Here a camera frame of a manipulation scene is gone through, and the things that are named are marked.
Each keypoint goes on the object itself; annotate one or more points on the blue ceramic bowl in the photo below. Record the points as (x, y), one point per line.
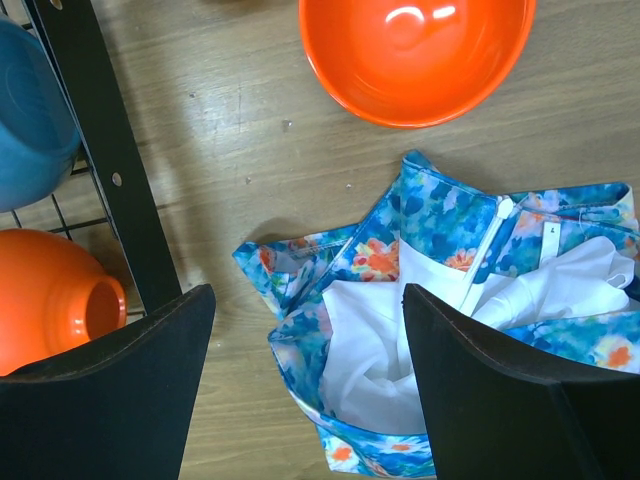
(39, 138)

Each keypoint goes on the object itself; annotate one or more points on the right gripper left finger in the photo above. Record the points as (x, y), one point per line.
(118, 407)

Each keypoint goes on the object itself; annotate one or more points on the red orange bowl stack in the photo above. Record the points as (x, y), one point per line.
(413, 64)

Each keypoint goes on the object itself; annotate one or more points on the black wire dish rack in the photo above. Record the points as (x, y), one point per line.
(73, 43)

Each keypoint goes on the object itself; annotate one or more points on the blue floral cloth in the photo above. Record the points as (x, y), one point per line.
(555, 269)

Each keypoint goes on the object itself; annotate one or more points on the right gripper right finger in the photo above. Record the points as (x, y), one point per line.
(496, 408)

